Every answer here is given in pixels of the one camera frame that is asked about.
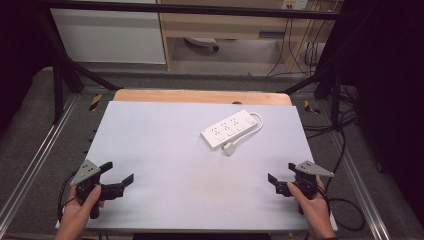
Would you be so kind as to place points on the white panel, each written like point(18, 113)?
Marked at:
point(106, 36)

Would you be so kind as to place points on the person's right hand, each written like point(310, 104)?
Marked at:
point(313, 213)

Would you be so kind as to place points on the white plug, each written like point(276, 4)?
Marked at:
point(229, 148)

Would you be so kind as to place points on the white wall socket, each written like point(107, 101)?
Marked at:
point(295, 4)

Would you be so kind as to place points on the black curtain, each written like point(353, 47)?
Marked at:
point(390, 83)
point(20, 50)

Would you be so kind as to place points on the wooden cabinet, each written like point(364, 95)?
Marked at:
point(213, 26)

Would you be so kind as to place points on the yellow black hazard tape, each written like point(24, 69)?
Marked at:
point(311, 107)
point(95, 102)

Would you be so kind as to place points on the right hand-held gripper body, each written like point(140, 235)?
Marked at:
point(308, 181)

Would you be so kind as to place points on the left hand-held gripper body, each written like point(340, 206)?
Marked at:
point(87, 171)

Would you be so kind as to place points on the person's left hand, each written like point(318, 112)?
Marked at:
point(78, 216)

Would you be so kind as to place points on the aluminium rail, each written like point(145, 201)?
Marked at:
point(361, 186)
point(36, 156)

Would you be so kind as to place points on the black metal frame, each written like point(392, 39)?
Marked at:
point(186, 9)

